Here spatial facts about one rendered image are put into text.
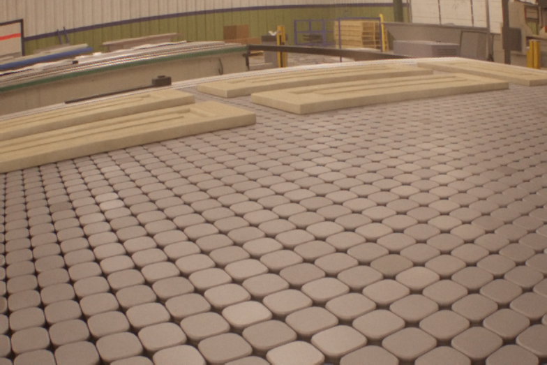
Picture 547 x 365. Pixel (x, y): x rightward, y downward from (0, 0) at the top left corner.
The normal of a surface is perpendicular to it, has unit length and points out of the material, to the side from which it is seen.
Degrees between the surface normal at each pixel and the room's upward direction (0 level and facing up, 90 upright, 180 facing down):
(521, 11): 90
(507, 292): 0
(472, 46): 90
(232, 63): 90
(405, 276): 0
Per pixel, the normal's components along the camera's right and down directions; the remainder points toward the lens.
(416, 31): -0.51, 0.26
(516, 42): -0.86, 0.18
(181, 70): 0.51, 0.22
